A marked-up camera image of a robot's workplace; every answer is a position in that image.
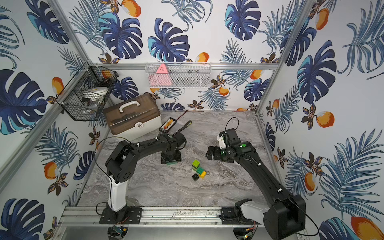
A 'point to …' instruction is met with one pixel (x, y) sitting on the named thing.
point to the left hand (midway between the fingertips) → (174, 160)
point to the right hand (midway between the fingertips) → (214, 154)
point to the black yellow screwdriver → (187, 124)
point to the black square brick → (195, 177)
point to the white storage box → (135, 119)
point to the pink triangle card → (161, 78)
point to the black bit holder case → (166, 126)
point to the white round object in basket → (94, 93)
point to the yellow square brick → (203, 174)
